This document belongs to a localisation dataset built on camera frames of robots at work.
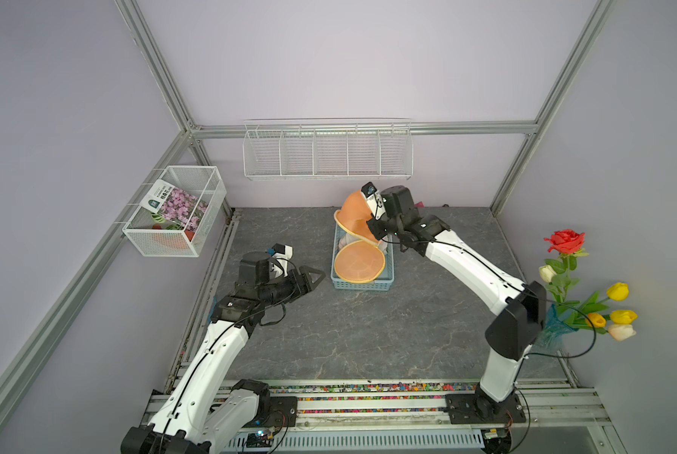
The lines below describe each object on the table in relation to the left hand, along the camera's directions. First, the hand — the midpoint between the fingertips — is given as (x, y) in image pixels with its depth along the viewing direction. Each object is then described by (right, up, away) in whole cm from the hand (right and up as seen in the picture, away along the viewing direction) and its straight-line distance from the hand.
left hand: (319, 280), depth 73 cm
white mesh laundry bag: (+7, +10, +30) cm, 33 cm away
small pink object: (+39, +26, +50) cm, 69 cm away
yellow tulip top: (+69, -1, -10) cm, 70 cm away
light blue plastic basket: (+19, -3, +18) cm, 27 cm away
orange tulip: (+59, -6, -16) cm, 61 cm away
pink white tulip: (+65, -8, -15) cm, 67 cm away
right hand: (+15, +19, +10) cm, 26 cm away
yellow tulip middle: (+66, -5, -15) cm, 67 cm away
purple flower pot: (-38, +19, 0) cm, 43 cm away
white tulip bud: (+56, +3, -5) cm, 56 cm away
